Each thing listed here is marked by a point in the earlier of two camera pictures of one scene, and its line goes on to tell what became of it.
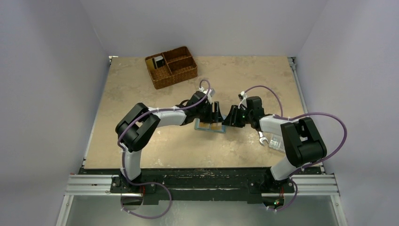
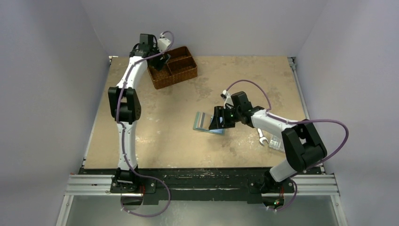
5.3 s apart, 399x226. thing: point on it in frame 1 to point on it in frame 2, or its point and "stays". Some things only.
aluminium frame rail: [84, 185] stays
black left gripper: [215, 117] to [159, 64]
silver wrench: [262, 138] stays
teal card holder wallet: [214, 126] stays
